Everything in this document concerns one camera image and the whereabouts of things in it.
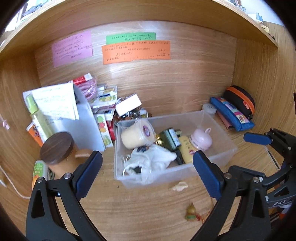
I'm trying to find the pink notebook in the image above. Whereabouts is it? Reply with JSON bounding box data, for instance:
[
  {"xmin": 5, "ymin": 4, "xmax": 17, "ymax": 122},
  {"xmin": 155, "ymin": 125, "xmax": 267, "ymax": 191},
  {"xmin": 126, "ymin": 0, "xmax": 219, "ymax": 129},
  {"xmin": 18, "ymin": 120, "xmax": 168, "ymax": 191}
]
[{"xmin": 217, "ymin": 111, "xmax": 235, "ymax": 130}]

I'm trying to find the stack of small packets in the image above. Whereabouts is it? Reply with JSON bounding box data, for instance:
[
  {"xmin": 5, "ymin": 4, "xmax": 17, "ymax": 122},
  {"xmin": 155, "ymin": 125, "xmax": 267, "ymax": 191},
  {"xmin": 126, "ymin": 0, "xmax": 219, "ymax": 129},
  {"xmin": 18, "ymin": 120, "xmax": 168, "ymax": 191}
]
[{"xmin": 72, "ymin": 72, "xmax": 118, "ymax": 114}]

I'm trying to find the brown ceramic mug with lid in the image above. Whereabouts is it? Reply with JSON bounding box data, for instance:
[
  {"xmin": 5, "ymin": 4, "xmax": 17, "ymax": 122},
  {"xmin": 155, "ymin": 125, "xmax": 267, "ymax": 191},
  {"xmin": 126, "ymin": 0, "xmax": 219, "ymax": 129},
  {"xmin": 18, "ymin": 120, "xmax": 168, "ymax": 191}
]
[{"xmin": 40, "ymin": 132, "xmax": 93, "ymax": 179}]

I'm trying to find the white paper file holder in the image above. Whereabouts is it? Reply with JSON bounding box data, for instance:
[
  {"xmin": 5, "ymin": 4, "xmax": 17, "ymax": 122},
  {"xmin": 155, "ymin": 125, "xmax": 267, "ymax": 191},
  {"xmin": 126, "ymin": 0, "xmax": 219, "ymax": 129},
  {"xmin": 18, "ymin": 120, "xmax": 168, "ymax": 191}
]
[{"xmin": 23, "ymin": 81, "xmax": 105, "ymax": 152}]

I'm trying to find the pink paper note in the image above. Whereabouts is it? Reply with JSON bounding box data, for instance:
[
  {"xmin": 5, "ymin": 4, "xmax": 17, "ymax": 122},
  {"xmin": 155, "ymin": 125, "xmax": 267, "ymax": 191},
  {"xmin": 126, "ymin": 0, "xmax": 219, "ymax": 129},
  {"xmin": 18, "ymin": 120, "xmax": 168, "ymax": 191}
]
[{"xmin": 51, "ymin": 30, "xmax": 93, "ymax": 68}]

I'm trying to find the green spray bottle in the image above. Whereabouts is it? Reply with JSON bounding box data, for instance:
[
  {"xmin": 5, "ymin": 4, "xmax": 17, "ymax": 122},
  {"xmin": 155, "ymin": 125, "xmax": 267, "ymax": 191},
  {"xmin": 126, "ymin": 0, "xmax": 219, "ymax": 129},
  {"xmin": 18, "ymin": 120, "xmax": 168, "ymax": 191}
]
[{"xmin": 26, "ymin": 94, "xmax": 53, "ymax": 143}]

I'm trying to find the red velvet pouch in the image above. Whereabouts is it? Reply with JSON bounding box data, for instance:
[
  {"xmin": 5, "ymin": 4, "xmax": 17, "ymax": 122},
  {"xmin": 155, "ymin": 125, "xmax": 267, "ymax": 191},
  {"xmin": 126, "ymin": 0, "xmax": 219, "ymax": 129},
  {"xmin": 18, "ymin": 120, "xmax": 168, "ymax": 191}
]
[{"xmin": 155, "ymin": 133, "xmax": 163, "ymax": 146}]

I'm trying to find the wooden upper shelf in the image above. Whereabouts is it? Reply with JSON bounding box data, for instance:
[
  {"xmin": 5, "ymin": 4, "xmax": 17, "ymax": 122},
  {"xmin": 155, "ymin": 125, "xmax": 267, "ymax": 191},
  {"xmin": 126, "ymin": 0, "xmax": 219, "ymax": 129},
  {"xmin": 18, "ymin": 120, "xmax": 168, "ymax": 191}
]
[{"xmin": 1, "ymin": 1, "xmax": 278, "ymax": 60}]

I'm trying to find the right human hand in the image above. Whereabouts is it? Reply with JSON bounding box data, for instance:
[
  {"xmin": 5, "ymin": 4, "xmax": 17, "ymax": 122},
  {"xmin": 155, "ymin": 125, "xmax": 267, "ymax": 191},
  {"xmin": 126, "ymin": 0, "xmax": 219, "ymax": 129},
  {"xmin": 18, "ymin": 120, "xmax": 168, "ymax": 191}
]
[{"xmin": 276, "ymin": 203, "xmax": 292, "ymax": 220}]

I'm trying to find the clear plastic storage bin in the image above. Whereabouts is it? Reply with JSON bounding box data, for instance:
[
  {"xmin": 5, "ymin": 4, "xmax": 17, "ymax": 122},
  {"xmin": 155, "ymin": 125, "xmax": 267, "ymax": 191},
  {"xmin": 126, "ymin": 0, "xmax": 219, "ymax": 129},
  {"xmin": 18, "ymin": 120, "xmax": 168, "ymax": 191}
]
[{"xmin": 114, "ymin": 110, "xmax": 237, "ymax": 188}]

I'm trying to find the crumpled beige paper scrap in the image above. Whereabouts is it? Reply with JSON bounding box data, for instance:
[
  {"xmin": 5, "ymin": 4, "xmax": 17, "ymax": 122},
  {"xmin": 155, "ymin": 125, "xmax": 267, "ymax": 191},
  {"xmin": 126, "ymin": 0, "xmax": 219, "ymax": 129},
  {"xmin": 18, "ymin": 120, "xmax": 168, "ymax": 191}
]
[{"xmin": 171, "ymin": 181, "xmax": 188, "ymax": 192}]

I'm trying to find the yellow sunscreen tube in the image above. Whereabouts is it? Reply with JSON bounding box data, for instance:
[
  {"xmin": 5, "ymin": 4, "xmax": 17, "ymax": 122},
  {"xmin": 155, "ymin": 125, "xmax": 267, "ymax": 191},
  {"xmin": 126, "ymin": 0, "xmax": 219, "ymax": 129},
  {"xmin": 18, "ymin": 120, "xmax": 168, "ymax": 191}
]
[{"xmin": 178, "ymin": 136, "xmax": 197, "ymax": 164}]

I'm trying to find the white charging cable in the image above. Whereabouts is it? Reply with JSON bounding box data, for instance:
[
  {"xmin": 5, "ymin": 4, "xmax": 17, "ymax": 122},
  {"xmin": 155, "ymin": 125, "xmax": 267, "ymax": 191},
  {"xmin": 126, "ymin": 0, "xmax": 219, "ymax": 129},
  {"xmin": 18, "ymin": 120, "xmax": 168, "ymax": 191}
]
[{"xmin": 0, "ymin": 165, "xmax": 32, "ymax": 200}]

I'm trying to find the small white box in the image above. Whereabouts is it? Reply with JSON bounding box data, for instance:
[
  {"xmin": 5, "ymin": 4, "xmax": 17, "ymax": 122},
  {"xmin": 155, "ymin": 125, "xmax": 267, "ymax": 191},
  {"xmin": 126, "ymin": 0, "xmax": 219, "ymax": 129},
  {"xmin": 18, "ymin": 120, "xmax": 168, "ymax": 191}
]
[{"xmin": 115, "ymin": 93, "xmax": 142, "ymax": 116}]

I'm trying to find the fruit pattern carton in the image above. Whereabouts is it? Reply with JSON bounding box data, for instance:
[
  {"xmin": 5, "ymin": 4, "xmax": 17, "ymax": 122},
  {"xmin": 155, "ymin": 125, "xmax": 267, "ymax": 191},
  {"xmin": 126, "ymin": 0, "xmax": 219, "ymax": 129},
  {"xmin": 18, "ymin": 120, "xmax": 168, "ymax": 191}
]
[{"xmin": 94, "ymin": 114, "xmax": 113, "ymax": 148}]

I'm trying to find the green paper note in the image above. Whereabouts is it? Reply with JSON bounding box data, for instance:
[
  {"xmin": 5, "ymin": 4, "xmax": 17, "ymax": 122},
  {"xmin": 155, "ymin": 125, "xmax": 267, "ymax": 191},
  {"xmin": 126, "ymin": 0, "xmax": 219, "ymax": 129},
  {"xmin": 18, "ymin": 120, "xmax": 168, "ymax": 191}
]
[{"xmin": 106, "ymin": 32, "xmax": 156, "ymax": 45}]

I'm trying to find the small white round tin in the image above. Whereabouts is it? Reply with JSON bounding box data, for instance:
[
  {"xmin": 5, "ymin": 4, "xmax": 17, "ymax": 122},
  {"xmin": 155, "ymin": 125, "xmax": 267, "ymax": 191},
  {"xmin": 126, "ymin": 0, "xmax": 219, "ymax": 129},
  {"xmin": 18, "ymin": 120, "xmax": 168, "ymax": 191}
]
[{"xmin": 202, "ymin": 103, "xmax": 217, "ymax": 115}]

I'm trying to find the green orange glue tube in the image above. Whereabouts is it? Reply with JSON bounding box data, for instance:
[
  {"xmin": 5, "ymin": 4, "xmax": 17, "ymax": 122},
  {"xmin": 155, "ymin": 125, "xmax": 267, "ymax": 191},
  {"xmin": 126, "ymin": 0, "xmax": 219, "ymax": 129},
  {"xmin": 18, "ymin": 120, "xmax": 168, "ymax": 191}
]
[{"xmin": 32, "ymin": 160, "xmax": 48, "ymax": 189}]

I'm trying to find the dark green pump bottle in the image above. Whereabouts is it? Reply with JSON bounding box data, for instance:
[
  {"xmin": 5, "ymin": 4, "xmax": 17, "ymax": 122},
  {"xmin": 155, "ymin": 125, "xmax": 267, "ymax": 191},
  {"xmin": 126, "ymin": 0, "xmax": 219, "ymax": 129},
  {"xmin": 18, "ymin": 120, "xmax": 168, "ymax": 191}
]
[{"xmin": 159, "ymin": 128, "xmax": 185, "ymax": 165}]

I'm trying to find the blue pencil pouch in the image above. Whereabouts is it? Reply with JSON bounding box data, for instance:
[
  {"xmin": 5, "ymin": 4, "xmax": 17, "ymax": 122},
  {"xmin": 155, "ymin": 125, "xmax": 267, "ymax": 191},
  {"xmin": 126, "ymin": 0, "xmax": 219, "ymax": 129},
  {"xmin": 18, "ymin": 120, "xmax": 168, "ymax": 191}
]
[{"xmin": 210, "ymin": 97, "xmax": 254, "ymax": 132}]

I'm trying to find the orange paper note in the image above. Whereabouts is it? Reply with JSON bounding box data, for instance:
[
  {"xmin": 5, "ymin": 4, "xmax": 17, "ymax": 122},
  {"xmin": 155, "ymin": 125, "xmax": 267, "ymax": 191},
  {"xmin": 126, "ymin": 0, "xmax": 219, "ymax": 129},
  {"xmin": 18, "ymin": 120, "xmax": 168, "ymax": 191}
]
[{"xmin": 102, "ymin": 40, "xmax": 171, "ymax": 65}]

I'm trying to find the orange book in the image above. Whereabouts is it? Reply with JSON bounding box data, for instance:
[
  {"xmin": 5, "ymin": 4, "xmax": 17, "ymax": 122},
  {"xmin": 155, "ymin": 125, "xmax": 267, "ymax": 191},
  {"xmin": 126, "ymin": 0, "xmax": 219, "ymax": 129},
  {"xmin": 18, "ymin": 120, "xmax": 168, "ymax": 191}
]
[{"xmin": 26, "ymin": 121, "xmax": 43, "ymax": 147}]

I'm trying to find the black orange zip case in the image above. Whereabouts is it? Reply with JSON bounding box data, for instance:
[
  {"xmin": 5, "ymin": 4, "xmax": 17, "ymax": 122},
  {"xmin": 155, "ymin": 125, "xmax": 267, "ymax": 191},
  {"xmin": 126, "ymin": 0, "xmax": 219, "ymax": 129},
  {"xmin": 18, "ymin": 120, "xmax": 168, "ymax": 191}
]
[{"xmin": 223, "ymin": 85, "xmax": 255, "ymax": 121}]

